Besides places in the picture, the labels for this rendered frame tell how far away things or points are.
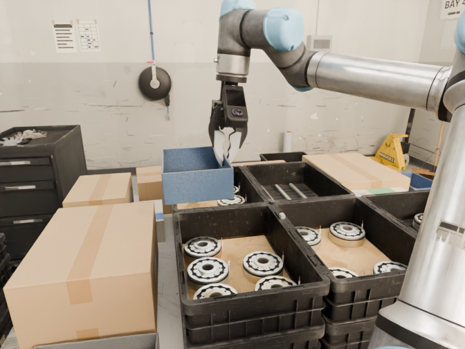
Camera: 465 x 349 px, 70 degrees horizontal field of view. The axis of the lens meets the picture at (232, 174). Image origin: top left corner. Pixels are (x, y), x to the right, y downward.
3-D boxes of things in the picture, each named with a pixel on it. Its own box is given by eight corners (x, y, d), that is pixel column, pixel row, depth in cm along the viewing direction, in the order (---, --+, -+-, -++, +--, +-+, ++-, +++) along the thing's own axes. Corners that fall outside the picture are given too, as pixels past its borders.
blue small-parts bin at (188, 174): (234, 198, 72) (233, 167, 69) (164, 205, 69) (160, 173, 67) (219, 169, 90) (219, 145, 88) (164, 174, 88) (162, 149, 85)
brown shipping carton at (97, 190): (129, 235, 129) (124, 197, 124) (69, 241, 125) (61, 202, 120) (134, 203, 157) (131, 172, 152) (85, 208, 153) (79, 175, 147)
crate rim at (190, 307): (332, 294, 66) (333, 284, 65) (182, 317, 60) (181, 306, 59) (270, 210, 103) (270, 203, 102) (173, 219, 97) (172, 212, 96)
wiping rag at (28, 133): (41, 140, 210) (40, 134, 209) (3, 141, 206) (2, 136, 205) (55, 131, 237) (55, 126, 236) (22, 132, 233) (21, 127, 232)
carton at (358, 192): (397, 201, 131) (400, 186, 129) (407, 207, 125) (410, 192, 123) (341, 205, 127) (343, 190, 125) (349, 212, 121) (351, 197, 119)
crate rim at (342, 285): (459, 275, 72) (461, 266, 71) (333, 294, 66) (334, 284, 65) (357, 201, 109) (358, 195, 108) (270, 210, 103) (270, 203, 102)
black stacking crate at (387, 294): (448, 310, 75) (459, 267, 71) (329, 331, 69) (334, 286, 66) (353, 228, 112) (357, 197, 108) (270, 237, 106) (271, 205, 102)
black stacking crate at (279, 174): (352, 227, 112) (356, 197, 108) (269, 237, 106) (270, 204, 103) (304, 186, 149) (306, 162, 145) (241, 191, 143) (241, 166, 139)
